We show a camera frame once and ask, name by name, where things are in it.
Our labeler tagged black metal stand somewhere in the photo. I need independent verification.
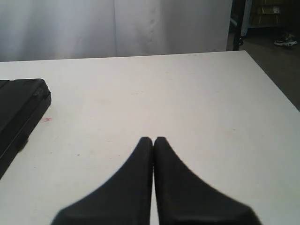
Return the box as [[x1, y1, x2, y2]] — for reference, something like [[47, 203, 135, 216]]
[[232, 0, 246, 51]]

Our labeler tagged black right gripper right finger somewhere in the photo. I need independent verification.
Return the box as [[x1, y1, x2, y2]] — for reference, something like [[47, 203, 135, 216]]
[[153, 137, 261, 225]]

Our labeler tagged blue metal shelf rack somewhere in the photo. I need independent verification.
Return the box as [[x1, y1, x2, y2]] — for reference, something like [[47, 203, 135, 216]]
[[230, 0, 300, 37]]

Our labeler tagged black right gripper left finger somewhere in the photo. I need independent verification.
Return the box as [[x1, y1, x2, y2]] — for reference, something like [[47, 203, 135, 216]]
[[52, 137, 153, 225]]

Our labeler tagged black white sneaker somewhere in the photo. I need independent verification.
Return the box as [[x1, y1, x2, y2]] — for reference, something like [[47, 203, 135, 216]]
[[274, 33, 298, 47]]

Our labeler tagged black plastic tool case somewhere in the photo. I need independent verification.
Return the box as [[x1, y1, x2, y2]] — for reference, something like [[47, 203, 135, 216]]
[[0, 78, 51, 177]]

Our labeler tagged white backdrop curtain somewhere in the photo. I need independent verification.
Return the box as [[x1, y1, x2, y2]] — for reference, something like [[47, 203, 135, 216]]
[[0, 0, 232, 61]]

